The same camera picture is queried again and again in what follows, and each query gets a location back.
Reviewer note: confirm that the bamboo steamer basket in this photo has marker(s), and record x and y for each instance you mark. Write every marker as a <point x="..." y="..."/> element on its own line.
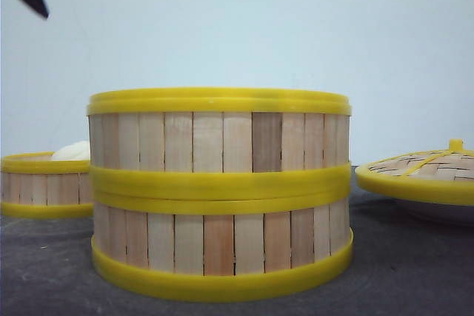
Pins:
<point x="189" y="149"/>
<point x="222" y="258"/>
<point x="34" y="186"/>

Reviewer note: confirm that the yellow woven steamer lid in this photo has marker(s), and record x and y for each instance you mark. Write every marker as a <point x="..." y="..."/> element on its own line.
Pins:
<point x="442" y="176"/>

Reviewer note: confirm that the white plate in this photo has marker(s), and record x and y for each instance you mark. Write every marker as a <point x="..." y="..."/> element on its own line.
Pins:
<point x="443" y="213"/>

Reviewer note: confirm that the white bun in left basket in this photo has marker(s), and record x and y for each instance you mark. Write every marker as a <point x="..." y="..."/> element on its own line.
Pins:
<point x="78" y="151"/>

